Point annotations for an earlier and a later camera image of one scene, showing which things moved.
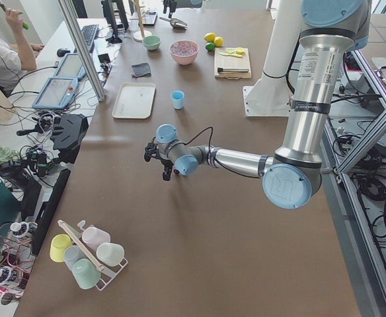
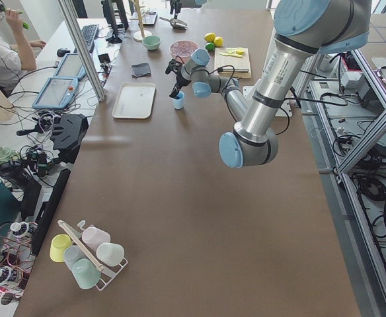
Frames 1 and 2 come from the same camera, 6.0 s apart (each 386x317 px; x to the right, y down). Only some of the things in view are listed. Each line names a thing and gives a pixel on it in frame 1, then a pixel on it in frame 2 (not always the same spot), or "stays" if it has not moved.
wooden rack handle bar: (99, 265) stays
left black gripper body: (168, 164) to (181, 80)
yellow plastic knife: (234, 55) stays
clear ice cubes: (184, 48) stays
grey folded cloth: (141, 70) stays
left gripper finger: (166, 174) to (175, 91)
